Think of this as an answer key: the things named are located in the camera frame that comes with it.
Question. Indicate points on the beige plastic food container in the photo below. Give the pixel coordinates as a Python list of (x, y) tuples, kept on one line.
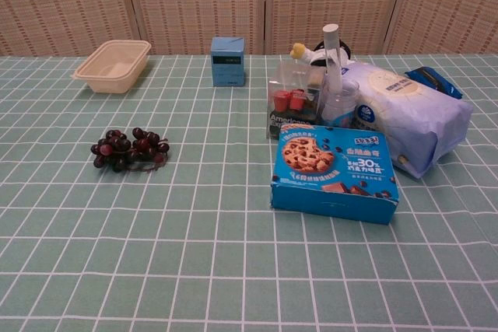
[(116, 69)]

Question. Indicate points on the light blue wet wipes pack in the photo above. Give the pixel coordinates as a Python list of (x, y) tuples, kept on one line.
[(408, 114)]

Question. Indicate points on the clear box red coffee capsules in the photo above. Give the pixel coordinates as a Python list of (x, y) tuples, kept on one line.
[(288, 114)]

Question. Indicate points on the dark blue snack packet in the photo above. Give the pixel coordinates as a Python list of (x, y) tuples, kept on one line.
[(433, 81)]

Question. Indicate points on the woven bamboo folding screen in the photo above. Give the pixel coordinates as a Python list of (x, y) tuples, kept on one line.
[(194, 1)]

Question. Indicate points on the dark red grape bunch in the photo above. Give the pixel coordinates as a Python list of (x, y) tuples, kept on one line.
[(128, 149)]

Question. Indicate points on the green checked tablecloth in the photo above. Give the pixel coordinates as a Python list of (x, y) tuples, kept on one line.
[(194, 238)]

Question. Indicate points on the clear tube with white cap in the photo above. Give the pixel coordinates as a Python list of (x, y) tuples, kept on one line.
[(330, 48)]

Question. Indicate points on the clear plastic jar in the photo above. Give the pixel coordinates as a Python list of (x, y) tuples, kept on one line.
[(347, 103)]

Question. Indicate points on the blue chocolate cookie box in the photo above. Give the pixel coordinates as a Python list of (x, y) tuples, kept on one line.
[(330, 176)]

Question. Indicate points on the small blue carton box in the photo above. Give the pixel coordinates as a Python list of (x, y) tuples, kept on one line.
[(227, 63)]

